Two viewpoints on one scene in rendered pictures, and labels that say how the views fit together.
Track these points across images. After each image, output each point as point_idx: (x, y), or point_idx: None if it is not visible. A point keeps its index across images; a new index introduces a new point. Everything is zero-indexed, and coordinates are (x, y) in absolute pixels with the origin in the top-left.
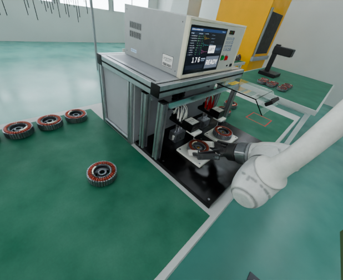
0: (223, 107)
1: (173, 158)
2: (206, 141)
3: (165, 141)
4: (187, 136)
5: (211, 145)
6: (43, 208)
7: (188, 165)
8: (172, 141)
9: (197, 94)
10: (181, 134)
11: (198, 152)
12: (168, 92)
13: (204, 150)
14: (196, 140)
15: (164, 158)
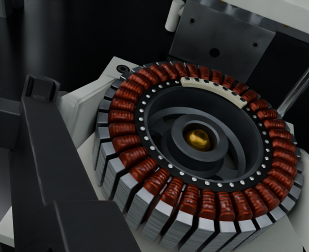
0: None
1: (32, 64)
2: None
3: (148, 23)
4: (273, 96)
5: None
6: None
7: None
8: (170, 46)
9: None
10: (227, 26)
11: (23, 90)
12: None
13: (179, 178)
14: (255, 101)
15: (8, 31)
